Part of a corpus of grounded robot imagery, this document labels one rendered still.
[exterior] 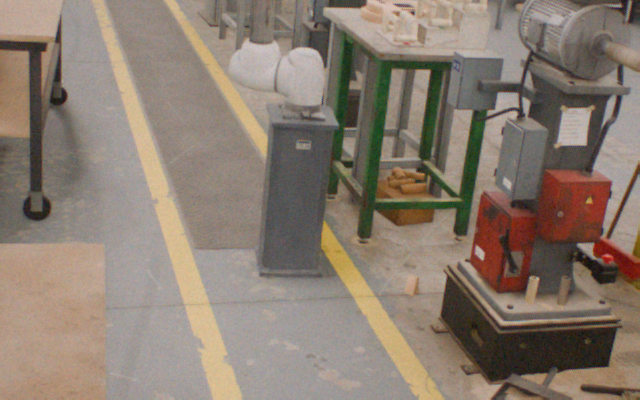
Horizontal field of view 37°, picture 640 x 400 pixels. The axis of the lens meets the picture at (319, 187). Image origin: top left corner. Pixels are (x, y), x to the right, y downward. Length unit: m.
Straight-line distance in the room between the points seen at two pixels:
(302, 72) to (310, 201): 0.55
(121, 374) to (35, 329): 1.54
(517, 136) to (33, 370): 2.12
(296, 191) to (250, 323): 0.61
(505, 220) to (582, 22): 0.74
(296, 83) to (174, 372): 1.27
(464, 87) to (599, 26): 0.53
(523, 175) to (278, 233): 1.15
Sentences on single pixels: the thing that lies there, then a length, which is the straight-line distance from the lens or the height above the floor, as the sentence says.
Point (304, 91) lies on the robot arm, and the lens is 3.97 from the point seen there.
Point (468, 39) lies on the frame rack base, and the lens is 4.56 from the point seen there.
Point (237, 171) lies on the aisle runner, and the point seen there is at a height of 0.00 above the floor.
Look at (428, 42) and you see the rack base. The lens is 4.49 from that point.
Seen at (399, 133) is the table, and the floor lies 0.20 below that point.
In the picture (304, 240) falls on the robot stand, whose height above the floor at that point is 0.17.
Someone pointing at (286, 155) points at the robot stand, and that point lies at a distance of 3.99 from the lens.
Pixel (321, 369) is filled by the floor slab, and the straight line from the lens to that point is 3.59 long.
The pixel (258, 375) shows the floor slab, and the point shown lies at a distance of 3.52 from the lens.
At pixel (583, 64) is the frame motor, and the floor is 1.18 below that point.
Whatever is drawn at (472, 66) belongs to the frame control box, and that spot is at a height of 1.09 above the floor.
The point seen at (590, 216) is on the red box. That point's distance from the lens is 3.53.
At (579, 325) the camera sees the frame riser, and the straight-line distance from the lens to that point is 3.71.
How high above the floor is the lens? 1.89
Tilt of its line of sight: 21 degrees down
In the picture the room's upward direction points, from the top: 6 degrees clockwise
